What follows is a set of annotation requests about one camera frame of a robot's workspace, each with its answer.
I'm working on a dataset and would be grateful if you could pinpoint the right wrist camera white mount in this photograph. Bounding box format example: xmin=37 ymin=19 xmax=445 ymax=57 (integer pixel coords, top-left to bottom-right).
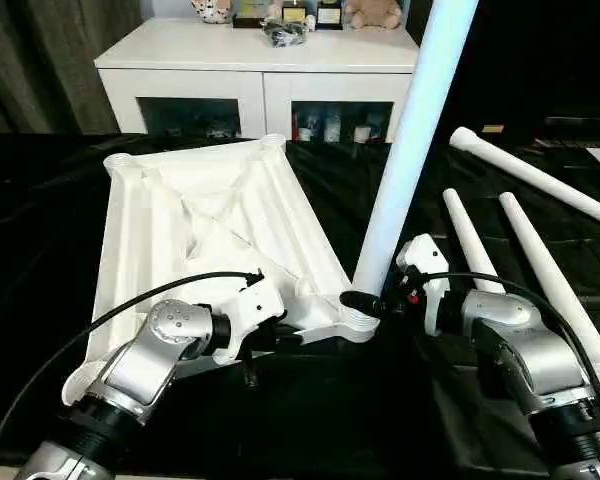
xmin=395 ymin=233 xmax=450 ymax=336

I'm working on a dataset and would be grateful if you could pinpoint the grey curtain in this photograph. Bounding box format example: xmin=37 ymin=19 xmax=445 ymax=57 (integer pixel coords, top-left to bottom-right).
xmin=0 ymin=0 xmax=147 ymax=142

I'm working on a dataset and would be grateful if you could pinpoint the black framed plaque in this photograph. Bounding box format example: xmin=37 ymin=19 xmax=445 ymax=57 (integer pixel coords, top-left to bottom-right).
xmin=280 ymin=0 xmax=310 ymax=24
xmin=316 ymin=0 xmax=345 ymax=32
xmin=231 ymin=0 xmax=272 ymax=29

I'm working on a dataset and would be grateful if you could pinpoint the beige plush teddy bear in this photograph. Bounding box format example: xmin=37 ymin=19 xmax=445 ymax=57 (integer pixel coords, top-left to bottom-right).
xmin=343 ymin=0 xmax=402 ymax=31

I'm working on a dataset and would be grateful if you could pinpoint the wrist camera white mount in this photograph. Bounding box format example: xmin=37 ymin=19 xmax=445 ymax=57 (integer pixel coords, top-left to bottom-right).
xmin=212 ymin=273 xmax=288 ymax=365
xmin=395 ymin=233 xmax=450 ymax=336

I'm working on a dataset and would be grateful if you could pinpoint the black box with yellow label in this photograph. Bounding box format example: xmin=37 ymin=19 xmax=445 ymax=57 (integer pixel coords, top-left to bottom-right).
xmin=413 ymin=0 xmax=600 ymax=147

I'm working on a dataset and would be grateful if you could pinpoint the black mat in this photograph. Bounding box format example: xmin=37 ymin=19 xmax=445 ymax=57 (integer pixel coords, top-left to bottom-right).
xmin=0 ymin=132 xmax=600 ymax=474

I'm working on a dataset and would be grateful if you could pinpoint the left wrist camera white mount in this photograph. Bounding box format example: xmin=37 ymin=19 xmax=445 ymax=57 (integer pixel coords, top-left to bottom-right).
xmin=212 ymin=273 xmax=288 ymax=365

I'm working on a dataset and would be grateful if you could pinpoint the white cabinet with glass doors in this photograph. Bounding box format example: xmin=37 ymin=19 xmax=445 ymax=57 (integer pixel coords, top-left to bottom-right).
xmin=93 ymin=16 xmax=422 ymax=145

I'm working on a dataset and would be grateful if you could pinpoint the white plastic table leg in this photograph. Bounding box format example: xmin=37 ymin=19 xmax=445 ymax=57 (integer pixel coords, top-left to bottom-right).
xmin=448 ymin=126 xmax=600 ymax=232
xmin=340 ymin=0 xmax=479 ymax=327
xmin=442 ymin=188 xmax=507 ymax=297
xmin=498 ymin=191 xmax=600 ymax=397

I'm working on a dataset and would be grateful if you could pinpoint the white plastic table top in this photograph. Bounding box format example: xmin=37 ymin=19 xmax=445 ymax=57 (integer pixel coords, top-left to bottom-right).
xmin=60 ymin=133 xmax=382 ymax=408

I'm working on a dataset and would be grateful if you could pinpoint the white spotted plush toy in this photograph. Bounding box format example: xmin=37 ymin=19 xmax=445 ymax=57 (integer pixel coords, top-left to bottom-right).
xmin=189 ymin=0 xmax=235 ymax=26

